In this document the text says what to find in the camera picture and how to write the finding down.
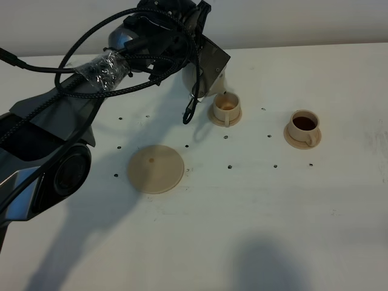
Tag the beige teacup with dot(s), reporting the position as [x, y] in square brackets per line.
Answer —
[227, 97]
[303, 126]

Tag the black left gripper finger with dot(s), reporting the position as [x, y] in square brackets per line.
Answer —
[196, 17]

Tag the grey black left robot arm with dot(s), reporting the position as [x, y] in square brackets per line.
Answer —
[46, 139]

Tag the beige teapot saucer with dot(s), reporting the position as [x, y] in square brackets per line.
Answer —
[155, 169]

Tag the beige saucer far right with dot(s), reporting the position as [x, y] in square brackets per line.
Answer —
[298, 144]

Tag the beige teapot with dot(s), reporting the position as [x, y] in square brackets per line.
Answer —
[210, 82]

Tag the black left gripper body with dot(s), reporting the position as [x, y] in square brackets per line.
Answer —
[210, 55]

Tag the beige teacup far right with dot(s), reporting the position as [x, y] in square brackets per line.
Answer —
[303, 126]

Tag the beige saucer near centre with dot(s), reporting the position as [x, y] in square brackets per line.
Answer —
[212, 116]

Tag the beige teacup near centre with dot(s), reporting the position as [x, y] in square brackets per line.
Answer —
[227, 97]

